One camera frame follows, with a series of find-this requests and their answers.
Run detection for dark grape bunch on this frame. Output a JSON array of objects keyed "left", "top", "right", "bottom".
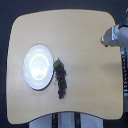
[{"left": 53, "top": 59, "right": 67, "bottom": 99}]

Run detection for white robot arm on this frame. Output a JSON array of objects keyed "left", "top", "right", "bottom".
[{"left": 101, "top": 9, "right": 128, "bottom": 112}]

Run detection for white round plate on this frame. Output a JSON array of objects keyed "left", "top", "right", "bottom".
[{"left": 23, "top": 45, "right": 53, "bottom": 90}]

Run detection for white table base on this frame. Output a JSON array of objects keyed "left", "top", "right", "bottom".
[{"left": 29, "top": 112, "right": 103, "bottom": 128}]

